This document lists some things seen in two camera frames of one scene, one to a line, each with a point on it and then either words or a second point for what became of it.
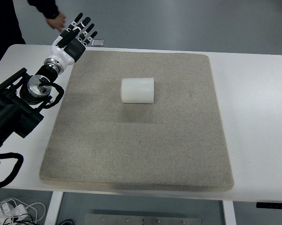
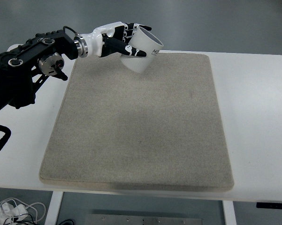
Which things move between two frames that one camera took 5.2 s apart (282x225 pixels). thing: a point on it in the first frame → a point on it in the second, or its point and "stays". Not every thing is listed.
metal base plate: x=113 y=219 stays
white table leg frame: x=54 y=208 stays
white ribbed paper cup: x=137 y=90 → x=146 y=41
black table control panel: x=273 y=205 stays
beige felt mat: x=174 y=142 stays
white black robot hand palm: x=60 y=57 → x=100 y=37
